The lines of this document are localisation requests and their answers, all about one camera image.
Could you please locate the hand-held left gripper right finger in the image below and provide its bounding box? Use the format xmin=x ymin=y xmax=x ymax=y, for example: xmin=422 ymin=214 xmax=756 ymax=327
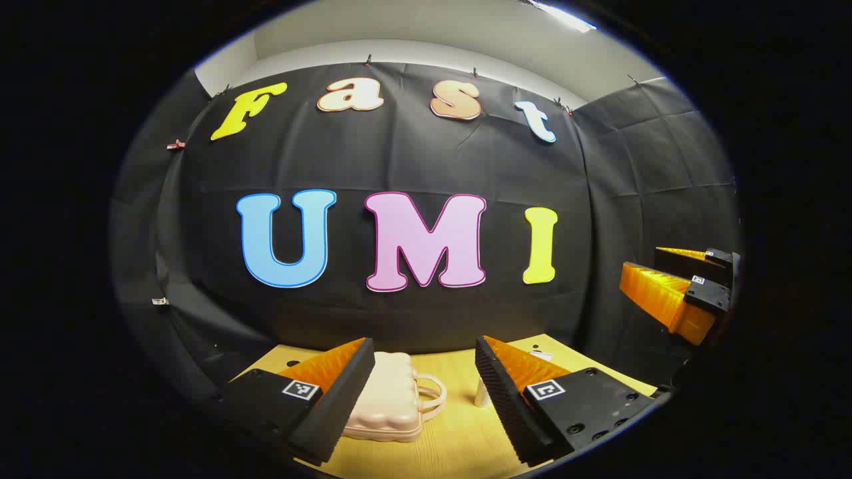
xmin=475 ymin=335 xmax=656 ymax=468

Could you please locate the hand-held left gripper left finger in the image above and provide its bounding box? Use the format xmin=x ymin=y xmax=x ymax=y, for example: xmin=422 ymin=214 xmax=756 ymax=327
xmin=216 ymin=337 xmax=377 ymax=466

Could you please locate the pink suitcase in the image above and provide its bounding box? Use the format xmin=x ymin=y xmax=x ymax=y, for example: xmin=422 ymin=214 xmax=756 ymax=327
xmin=343 ymin=352 xmax=448 ymax=443

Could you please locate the black backdrop cloth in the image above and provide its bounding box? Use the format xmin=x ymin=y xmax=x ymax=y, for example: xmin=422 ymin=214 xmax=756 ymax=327
xmin=110 ymin=62 xmax=743 ymax=400

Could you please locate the ceiling light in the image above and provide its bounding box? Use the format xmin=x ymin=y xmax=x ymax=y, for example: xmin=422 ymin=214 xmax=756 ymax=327
xmin=526 ymin=0 xmax=598 ymax=34

